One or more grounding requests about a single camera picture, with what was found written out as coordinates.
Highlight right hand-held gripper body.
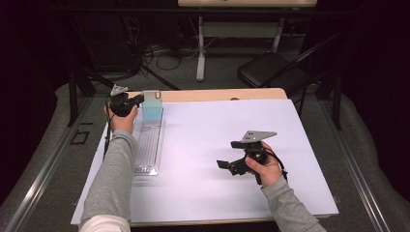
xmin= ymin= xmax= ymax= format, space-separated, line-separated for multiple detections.
xmin=226 ymin=130 xmax=278 ymax=187

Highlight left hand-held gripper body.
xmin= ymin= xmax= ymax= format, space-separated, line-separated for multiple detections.
xmin=109 ymin=84 xmax=140 ymax=118

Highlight blue translucent phone case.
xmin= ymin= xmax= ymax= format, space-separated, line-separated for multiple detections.
xmin=141 ymin=90 xmax=164 ymax=128

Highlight clear plastic storage bin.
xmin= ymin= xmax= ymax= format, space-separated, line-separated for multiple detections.
xmin=132 ymin=107 xmax=166 ymax=177

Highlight person's left hand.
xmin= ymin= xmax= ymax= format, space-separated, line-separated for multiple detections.
xmin=103 ymin=104 xmax=139 ymax=134

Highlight person's right hand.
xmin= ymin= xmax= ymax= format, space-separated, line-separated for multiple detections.
xmin=245 ymin=141 xmax=284 ymax=189

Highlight white table cover sheet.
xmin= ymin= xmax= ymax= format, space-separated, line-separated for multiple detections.
xmin=70 ymin=99 xmax=339 ymax=226

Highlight black metal stand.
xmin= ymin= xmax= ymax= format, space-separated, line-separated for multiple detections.
xmin=66 ymin=18 xmax=181 ymax=128
xmin=317 ymin=69 xmax=342 ymax=131

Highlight black folding chair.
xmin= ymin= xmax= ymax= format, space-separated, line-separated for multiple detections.
xmin=237 ymin=32 xmax=342 ymax=98

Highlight dark curtain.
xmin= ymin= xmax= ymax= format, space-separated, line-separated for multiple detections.
xmin=337 ymin=0 xmax=410 ymax=201
xmin=0 ymin=0 xmax=71 ymax=204

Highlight white-legged wooden desk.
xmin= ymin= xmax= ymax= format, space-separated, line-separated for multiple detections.
xmin=177 ymin=0 xmax=318 ymax=82

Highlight right hand-held gripper cable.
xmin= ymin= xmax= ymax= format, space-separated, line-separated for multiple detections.
xmin=265 ymin=148 xmax=289 ymax=182

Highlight hand-held gripper cable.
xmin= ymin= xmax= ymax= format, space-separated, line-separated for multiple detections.
xmin=102 ymin=100 xmax=112 ymax=162
xmin=265 ymin=148 xmax=289 ymax=182

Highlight left hand-held gripper cable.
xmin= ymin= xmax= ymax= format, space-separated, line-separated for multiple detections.
xmin=102 ymin=100 xmax=112 ymax=162

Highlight tangle of floor cables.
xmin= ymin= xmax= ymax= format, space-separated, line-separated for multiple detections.
xmin=124 ymin=15 xmax=194 ymax=80

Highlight aluminium floor rail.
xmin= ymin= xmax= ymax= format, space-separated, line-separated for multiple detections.
xmin=3 ymin=96 xmax=95 ymax=232
xmin=317 ymin=96 xmax=393 ymax=232

